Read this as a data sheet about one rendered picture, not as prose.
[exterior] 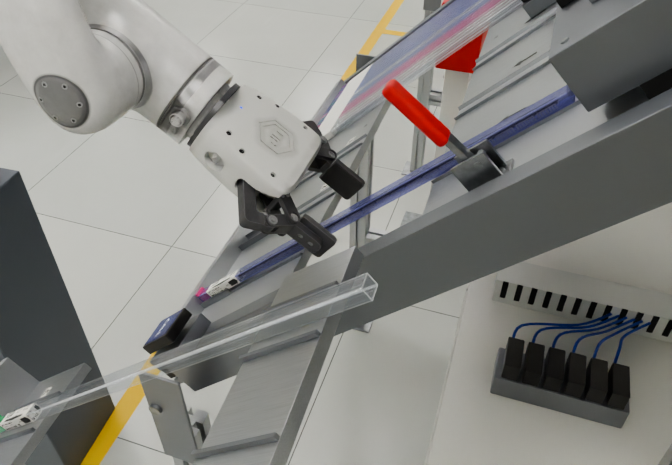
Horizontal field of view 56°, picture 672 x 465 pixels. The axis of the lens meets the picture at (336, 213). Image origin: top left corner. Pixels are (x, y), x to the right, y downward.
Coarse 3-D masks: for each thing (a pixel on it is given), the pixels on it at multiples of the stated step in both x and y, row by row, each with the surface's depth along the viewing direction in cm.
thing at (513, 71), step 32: (512, 32) 71; (544, 32) 64; (480, 64) 70; (512, 64) 63; (544, 64) 57; (480, 96) 63; (512, 96) 57; (544, 96) 52; (640, 96) 41; (480, 128) 57; (544, 128) 47; (576, 128) 44; (448, 192) 51
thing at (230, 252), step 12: (336, 84) 119; (324, 108) 113; (312, 120) 109; (240, 228) 88; (228, 240) 86; (240, 240) 87; (228, 252) 84; (240, 252) 86; (216, 264) 82; (228, 264) 84; (204, 276) 81; (216, 276) 82; (192, 300) 78; (192, 312) 77
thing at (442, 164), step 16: (560, 96) 47; (528, 112) 49; (544, 112) 48; (496, 128) 51; (512, 128) 50; (464, 144) 53; (496, 144) 51; (432, 160) 56; (448, 160) 54; (416, 176) 56; (432, 176) 55; (384, 192) 58; (400, 192) 58; (352, 208) 61; (368, 208) 60; (320, 224) 65; (336, 224) 63; (272, 256) 69; (288, 256) 68; (240, 272) 73; (256, 272) 71
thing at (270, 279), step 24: (360, 120) 93; (336, 144) 93; (360, 144) 82; (312, 192) 82; (336, 192) 75; (312, 216) 74; (264, 240) 82; (288, 240) 74; (240, 264) 81; (288, 264) 67; (240, 288) 73; (264, 288) 67; (216, 312) 73
